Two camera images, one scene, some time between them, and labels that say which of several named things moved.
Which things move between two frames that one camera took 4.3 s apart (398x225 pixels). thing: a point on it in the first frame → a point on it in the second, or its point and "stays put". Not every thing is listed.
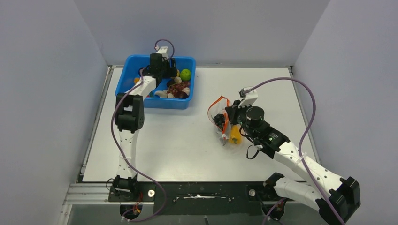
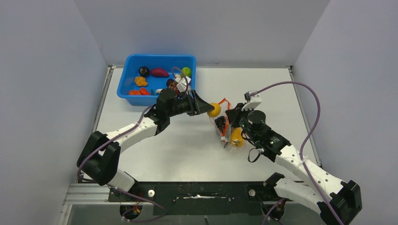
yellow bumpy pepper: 235,136 stays put
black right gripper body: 242,116 stays put
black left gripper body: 168,72 → 182,106
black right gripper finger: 232,112 stays put
